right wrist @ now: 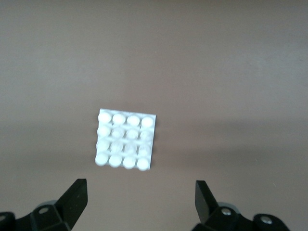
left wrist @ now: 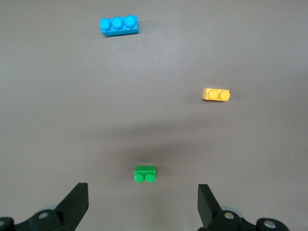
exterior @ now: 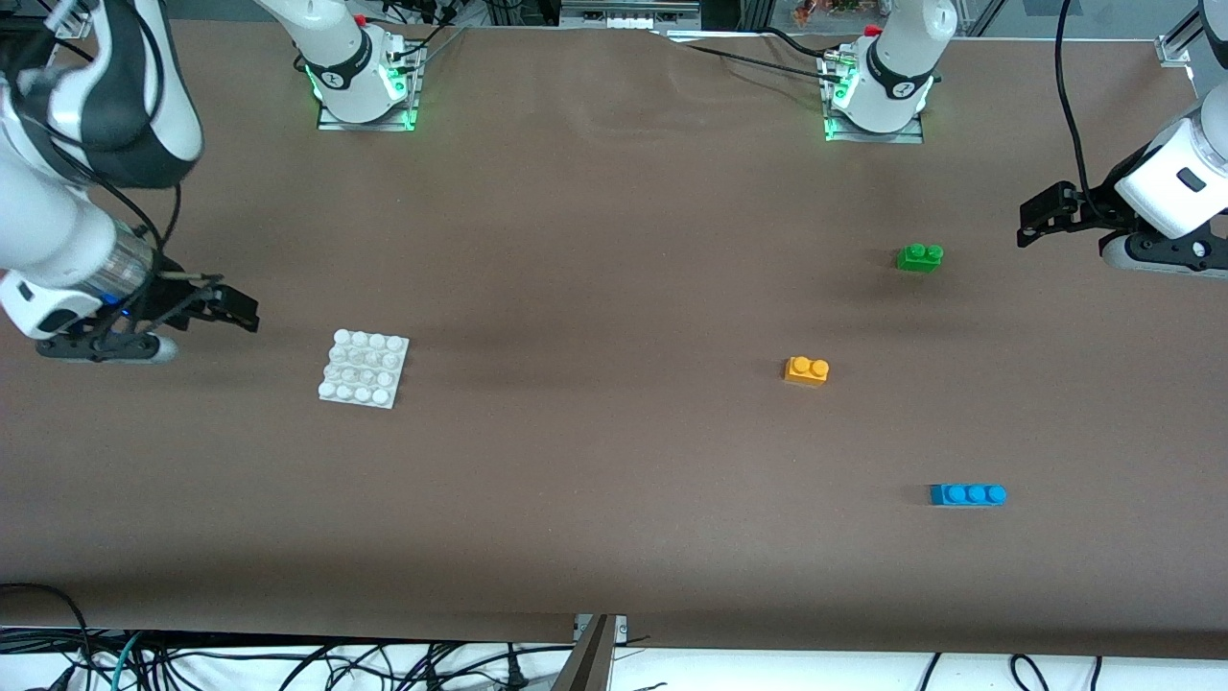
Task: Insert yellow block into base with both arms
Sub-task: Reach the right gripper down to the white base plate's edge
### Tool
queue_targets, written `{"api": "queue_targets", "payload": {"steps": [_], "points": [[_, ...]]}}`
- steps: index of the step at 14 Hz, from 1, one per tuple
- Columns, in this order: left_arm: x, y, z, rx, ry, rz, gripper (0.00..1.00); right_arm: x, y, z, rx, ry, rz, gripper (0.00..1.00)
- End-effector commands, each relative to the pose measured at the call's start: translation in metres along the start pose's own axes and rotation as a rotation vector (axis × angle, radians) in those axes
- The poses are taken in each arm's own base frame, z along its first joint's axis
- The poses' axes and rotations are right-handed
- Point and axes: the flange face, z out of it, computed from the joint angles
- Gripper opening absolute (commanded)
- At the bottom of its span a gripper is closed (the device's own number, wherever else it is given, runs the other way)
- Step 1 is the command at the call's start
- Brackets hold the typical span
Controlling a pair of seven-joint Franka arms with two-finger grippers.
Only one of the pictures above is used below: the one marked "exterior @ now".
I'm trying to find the white studded base plate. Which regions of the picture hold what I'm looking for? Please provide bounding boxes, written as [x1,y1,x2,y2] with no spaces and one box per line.
[318,329,411,411]

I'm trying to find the black cable across table edge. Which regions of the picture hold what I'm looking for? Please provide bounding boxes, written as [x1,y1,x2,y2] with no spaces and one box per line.
[683,43,845,78]

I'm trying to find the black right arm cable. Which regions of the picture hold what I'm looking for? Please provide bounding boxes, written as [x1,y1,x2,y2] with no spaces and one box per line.
[19,0,226,337]

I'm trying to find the teal floor cable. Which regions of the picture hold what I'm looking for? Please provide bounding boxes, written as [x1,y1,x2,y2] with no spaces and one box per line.
[110,631,145,691]

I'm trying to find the blue three-stud block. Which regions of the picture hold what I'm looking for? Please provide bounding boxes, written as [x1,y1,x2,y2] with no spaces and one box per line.
[929,483,1008,508]

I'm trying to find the grey aluminium post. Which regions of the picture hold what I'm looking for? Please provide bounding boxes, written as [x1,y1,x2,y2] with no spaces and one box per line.
[552,614,615,691]

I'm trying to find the large table cover sheet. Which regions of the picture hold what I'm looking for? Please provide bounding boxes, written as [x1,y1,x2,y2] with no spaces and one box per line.
[0,19,1228,663]

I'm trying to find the black floor cable loop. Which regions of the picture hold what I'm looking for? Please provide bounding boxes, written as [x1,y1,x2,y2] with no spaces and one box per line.
[0,583,97,691]

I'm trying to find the silver aluminium extrusion corner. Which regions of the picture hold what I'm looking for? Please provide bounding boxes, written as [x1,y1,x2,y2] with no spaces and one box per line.
[1156,0,1228,66]
[43,0,102,39]

